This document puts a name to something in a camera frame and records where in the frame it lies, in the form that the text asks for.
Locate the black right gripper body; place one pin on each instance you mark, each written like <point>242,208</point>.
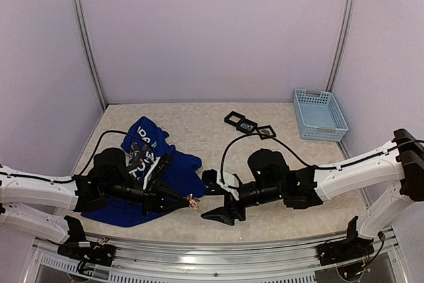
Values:
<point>273,193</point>

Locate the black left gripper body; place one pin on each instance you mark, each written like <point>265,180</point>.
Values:
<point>149,199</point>

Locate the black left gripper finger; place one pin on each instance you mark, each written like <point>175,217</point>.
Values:
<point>170,194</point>
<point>170,206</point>

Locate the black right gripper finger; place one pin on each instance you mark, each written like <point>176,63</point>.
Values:
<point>215,191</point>
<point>219,214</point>

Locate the white snowflake brooch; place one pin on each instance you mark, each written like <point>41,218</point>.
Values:
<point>193,202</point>

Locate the blue printed t-shirt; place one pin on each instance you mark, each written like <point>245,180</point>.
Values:
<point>144,140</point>

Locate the sunset painting round brooch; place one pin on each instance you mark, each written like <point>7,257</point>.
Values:
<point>265,132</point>

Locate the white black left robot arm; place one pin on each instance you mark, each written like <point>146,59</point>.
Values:
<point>22,191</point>

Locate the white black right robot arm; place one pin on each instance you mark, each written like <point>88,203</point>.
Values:
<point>398,162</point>

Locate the light blue plastic basket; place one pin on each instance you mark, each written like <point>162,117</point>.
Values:
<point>319,116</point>

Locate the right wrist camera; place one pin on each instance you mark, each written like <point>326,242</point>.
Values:
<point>229,182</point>

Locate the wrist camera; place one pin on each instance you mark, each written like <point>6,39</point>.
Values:
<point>229,182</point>
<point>157,171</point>

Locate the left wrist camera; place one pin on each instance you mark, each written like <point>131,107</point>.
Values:
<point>157,171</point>

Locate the aluminium front rail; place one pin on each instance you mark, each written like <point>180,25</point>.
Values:
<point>294,260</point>

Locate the black square frame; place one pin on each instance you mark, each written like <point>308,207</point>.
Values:
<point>251,123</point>
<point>269,127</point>
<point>234,118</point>

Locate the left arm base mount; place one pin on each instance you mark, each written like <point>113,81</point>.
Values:
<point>99,252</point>

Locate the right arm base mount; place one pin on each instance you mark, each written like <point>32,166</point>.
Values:
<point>349,248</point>

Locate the aluminium corner post left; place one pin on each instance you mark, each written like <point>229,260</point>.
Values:
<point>89,55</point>

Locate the aluminium corner post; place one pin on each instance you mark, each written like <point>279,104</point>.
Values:
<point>89,55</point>
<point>341,44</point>

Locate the aluminium corner post right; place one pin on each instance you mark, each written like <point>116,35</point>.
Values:
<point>341,44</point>

